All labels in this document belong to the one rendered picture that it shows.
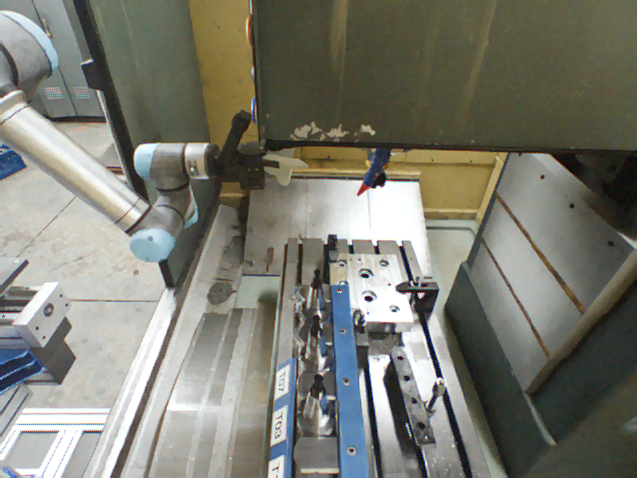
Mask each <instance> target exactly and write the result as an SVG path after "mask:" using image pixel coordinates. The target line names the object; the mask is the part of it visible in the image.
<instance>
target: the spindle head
mask: <svg viewBox="0 0 637 478"><path fill-rule="evenodd" d="M251 5H252V23H253V37H254V51H255V65H256V78H257V80H256V92H257V106H258V120H259V134H260V139H265V146H293V147H329V148H366V149H403V150H440V151H475V152H512V153H548V154H585V155H621V156H637V0H251Z"/></svg>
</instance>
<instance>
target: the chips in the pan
mask: <svg viewBox="0 0 637 478"><path fill-rule="evenodd" d="M238 220H239V221H240V222H238V223H240V224H241V225H247V224H248V217H247V216H246V217H243V218H241V219H238ZM230 239H232V241H231V242H230V244H229V246H228V249H226V250H225V251H224V254H223V255H224V256H223V257H222V259H224V260H225V261H227V262H228V263H230V265H233V266H231V269H235V270H237V269H238V268H239V267H240V266H241V265H242V266H243V264H248V265H250V266H249V267H250V268H252V267H253V266H254V263H255V262H254V261H255V260H253V259H251V260H247V259H246V260H244V252H245V242H246V235H241V236H240V235H239V234H238V236H237V235H236V236H234V237H232V238H230ZM243 261H244V262H245V263H244V262H243ZM242 262H243V263H242ZM242 266H241V267H242ZM228 282H229V281H228V280H227V283H226V281H224V282H218V283H215V284H214V285H212V286H211V288H210V290H209V291H208V292H209V293H208V294H207V296H206V298H207V300H208V301H209V302H210V303H211V305H214V306H215V305H216V306H217V307H219V305H220V304H221V303H223V302H225V301H227V300H228V298H229V297H230V296H231V295H232V293H233V292H231V291H232V290H233V288H232V287H233V286H231V284H228ZM229 283H231V282H229ZM217 307H216V308H217Z"/></svg>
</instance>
